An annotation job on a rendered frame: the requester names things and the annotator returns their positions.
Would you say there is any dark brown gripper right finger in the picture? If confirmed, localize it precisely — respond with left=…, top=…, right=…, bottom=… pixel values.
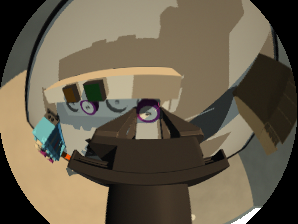
left=159, top=106, right=204, bottom=145

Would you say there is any black table edge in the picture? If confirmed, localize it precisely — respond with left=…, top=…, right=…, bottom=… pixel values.
left=25, top=0, right=279, bottom=159

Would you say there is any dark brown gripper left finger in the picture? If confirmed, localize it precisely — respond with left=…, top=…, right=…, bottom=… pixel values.
left=93, top=107, right=137, bottom=139

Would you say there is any magenta screw cap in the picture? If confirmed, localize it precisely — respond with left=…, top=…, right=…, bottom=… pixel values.
left=40, top=150, right=47, bottom=157

